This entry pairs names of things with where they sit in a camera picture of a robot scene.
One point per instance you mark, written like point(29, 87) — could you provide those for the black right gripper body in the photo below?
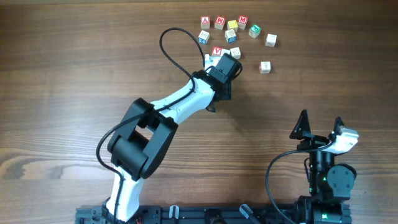
point(313, 141)

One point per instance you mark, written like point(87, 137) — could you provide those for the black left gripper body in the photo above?
point(227, 96)

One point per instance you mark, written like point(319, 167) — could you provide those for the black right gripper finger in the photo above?
point(302, 128)
point(338, 124)

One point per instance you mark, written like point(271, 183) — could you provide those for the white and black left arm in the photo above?
point(138, 144)

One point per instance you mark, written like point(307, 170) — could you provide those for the green V block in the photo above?
point(225, 51)

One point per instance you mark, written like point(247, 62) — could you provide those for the red V block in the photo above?
point(216, 51)

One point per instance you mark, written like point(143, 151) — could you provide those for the plain block with drawing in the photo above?
point(235, 53)

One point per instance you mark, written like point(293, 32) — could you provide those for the blue side block centre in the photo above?
point(230, 36)

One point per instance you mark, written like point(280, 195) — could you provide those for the blue side block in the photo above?
point(230, 36)
point(203, 37)

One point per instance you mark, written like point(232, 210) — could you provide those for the blue side block left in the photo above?
point(203, 37)

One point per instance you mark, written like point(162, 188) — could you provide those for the plain block red side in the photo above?
point(265, 67)

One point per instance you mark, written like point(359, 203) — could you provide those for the yellow top block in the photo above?
point(232, 25)

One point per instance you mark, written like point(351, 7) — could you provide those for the red M block left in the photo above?
point(219, 23)

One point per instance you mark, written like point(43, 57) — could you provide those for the red m block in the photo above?
point(242, 22)
point(219, 23)

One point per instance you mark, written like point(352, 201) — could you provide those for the red A letter block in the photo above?
point(205, 22)

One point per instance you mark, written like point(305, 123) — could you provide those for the green top block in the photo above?
point(254, 31)

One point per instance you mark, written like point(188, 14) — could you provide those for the red M block right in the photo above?
point(242, 22)

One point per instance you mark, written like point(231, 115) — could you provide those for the plain wooden block far right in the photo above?
point(271, 40)

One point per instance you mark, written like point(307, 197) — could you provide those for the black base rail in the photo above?
point(199, 215)

